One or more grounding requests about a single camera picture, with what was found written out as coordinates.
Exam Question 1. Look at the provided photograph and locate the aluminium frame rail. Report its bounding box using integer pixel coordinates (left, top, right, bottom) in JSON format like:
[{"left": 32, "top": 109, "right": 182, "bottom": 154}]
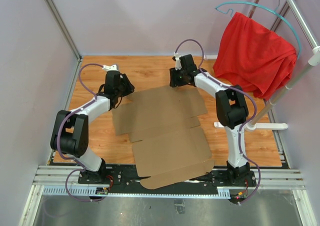
[{"left": 32, "top": 165, "right": 305, "bottom": 190}]

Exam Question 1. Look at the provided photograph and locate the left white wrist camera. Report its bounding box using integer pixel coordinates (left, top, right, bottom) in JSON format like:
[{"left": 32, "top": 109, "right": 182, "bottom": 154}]
[{"left": 102, "top": 64, "right": 120, "bottom": 72}]

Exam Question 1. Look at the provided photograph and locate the white metal clothes rack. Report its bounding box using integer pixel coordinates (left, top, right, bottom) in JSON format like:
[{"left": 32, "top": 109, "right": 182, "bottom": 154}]
[{"left": 213, "top": 0, "right": 320, "bottom": 131}]

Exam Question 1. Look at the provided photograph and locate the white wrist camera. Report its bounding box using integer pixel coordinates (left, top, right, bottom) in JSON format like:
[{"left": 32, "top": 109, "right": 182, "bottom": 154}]
[
  {"left": 172, "top": 52, "right": 182, "bottom": 71},
  {"left": 102, "top": 64, "right": 120, "bottom": 72}
]

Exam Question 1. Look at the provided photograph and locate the brown cardboard box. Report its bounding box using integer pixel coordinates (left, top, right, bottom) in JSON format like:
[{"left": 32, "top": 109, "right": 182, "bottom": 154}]
[{"left": 111, "top": 86, "right": 215, "bottom": 190}]

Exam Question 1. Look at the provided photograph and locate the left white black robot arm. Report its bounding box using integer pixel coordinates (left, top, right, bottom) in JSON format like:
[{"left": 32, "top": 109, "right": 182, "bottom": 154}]
[{"left": 50, "top": 70, "right": 135, "bottom": 184}]

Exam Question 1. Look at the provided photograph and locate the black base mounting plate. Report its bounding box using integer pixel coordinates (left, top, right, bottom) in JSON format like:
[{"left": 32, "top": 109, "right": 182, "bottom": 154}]
[{"left": 63, "top": 164, "right": 261, "bottom": 191}]

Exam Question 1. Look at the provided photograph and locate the aluminium corner post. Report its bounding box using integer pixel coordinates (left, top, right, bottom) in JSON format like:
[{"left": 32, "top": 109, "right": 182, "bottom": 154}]
[{"left": 37, "top": 0, "right": 83, "bottom": 62}]

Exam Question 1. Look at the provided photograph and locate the teal clothes hanger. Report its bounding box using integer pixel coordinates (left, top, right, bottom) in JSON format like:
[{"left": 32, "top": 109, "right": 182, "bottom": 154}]
[{"left": 214, "top": 0, "right": 302, "bottom": 60}]

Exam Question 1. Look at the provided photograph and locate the red cloth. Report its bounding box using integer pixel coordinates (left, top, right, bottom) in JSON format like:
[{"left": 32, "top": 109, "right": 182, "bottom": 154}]
[{"left": 213, "top": 12, "right": 298, "bottom": 100}]

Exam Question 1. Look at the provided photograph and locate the grey slotted cable duct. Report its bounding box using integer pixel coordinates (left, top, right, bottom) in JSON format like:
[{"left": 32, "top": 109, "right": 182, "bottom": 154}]
[{"left": 42, "top": 183, "right": 231, "bottom": 199}]

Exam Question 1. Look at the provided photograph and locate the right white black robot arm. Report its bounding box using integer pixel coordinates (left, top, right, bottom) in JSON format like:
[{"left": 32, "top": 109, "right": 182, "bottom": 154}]
[{"left": 169, "top": 53, "right": 250, "bottom": 186}]

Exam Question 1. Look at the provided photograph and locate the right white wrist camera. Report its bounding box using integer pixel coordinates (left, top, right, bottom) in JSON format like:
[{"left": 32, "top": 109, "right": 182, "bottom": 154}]
[{"left": 172, "top": 52, "right": 182, "bottom": 71}]

